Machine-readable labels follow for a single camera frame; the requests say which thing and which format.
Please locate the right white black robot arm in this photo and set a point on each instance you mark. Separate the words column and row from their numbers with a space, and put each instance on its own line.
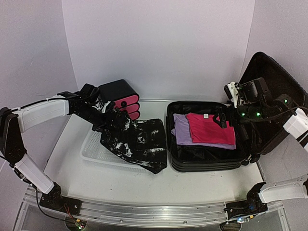
column 252, row 102

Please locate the black pink three-drawer organizer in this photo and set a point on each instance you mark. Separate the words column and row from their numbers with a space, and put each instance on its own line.
column 123, row 95

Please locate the white perforated plastic basket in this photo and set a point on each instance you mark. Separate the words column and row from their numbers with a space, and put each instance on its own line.
column 93, row 152

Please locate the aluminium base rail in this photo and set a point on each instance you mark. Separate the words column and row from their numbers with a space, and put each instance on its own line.
column 155, row 216

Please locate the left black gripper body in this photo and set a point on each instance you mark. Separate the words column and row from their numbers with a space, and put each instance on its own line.
column 106, row 119

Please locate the purple cloth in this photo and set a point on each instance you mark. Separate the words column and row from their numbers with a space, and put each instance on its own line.
column 183, row 138

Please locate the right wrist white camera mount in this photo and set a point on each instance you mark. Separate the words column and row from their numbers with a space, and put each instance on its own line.
column 232, row 91

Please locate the magenta t-shirt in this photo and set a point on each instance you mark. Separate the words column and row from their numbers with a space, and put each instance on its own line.
column 205, row 130

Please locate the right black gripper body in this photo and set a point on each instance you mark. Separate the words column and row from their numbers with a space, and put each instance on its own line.
column 233, row 120

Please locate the black ribbed hard-shell suitcase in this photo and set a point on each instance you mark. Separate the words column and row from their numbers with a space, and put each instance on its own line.
column 252, row 139

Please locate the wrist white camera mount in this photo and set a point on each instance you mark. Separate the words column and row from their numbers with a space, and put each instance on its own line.
column 232, row 91
column 101, row 107

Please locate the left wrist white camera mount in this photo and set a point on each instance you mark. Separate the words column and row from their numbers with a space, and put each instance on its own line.
column 101, row 107

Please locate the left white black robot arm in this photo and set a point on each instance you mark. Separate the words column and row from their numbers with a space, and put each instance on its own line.
column 87, row 104

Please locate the black white patterned garment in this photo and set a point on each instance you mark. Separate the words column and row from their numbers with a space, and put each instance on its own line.
column 140, row 142

